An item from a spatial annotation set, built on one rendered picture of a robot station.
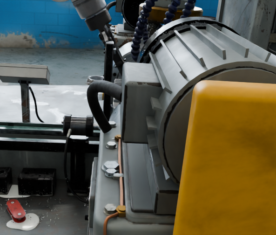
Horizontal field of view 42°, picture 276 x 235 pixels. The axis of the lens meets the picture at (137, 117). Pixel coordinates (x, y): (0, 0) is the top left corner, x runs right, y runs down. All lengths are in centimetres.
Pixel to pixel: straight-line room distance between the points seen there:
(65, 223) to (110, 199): 54
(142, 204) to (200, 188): 14
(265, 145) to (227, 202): 6
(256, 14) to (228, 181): 68
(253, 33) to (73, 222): 66
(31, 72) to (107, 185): 89
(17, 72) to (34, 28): 529
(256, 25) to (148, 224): 64
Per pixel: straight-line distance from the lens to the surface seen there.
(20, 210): 103
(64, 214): 103
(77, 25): 662
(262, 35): 95
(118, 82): 109
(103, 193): 47
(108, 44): 92
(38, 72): 132
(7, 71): 135
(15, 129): 123
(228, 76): 35
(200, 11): 103
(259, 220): 35
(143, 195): 45
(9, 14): 660
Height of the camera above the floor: 143
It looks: 23 degrees down
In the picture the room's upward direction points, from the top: 5 degrees clockwise
